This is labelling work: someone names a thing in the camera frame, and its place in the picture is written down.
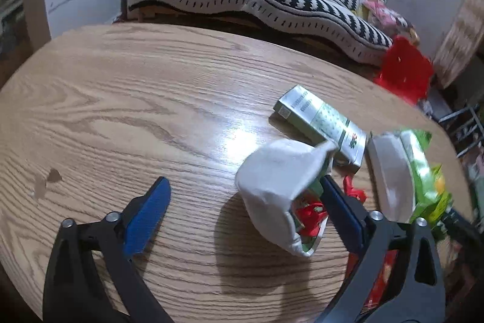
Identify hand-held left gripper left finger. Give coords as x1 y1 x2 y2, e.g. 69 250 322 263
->
43 176 172 323

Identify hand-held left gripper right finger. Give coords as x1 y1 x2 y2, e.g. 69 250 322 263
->
319 175 447 323

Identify torn white paper bag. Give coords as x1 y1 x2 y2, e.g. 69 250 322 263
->
235 139 340 258

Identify red ribbon scrap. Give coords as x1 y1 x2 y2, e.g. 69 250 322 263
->
342 176 368 203

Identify red wrapper scraps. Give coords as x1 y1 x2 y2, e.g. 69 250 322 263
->
292 196 329 237

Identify red printed packet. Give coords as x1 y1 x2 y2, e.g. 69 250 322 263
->
346 249 399 314

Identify yellow green snack wrapper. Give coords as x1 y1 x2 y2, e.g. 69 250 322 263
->
399 129 452 233

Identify green white carton box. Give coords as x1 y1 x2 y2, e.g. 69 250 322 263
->
273 84 368 173

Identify metal rack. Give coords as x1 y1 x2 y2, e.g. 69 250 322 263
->
439 105 484 159

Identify red plastic chair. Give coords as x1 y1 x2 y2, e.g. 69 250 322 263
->
374 36 434 106

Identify pink cartoon pillow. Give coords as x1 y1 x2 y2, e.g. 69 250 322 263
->
358 0 414 38

